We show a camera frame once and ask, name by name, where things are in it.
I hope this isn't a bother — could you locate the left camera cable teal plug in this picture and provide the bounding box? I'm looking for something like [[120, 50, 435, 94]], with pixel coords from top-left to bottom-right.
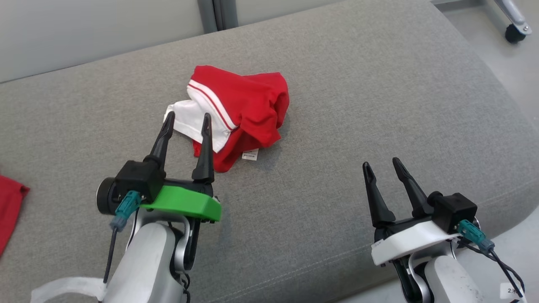
[[103, 190, 143, 283]]

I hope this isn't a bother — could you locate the grey wall frame post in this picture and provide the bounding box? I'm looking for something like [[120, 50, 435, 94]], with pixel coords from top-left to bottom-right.
[[197, 0, 238, 34]]

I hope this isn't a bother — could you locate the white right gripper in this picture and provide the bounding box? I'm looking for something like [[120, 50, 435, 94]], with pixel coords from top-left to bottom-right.
[[363, 157, 460, 267]]

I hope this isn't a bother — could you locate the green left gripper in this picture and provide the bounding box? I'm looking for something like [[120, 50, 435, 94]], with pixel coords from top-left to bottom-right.
[[96, 112, 222, 223]]

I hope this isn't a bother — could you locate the red white-sleeved T-shirt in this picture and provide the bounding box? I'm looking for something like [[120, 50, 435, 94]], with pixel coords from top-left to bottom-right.
[[163, 65, 290, 173]]

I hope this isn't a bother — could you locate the white cable label tag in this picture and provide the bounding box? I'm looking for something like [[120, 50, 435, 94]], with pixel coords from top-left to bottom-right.
[[500, 282, 528, 302]]

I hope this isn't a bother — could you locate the right camera cable teal plug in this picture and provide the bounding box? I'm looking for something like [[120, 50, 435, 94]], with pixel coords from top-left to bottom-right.
[[456, 219, 526, 296]]

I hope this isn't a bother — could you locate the camera cable teal plug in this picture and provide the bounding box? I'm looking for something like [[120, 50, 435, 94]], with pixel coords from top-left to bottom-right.
[[456, 219, 526, 296], [103, 190, 143, 283]]

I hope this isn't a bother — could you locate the black caster wheel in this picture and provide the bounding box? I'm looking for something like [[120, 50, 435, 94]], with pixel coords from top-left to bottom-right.
[[504, 24, 527, 44]]

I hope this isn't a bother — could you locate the grey fabric sofa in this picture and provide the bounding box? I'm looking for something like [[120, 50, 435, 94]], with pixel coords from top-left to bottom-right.
[[0, 0, 539, 303]]

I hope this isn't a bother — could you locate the white fabric strap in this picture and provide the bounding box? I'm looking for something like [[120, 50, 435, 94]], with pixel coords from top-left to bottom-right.
[[29, 276, 108, 303]]

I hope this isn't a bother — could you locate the red garment with white hem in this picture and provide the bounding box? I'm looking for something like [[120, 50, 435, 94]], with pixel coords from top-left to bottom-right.
[[0, 175, 30, 257]]

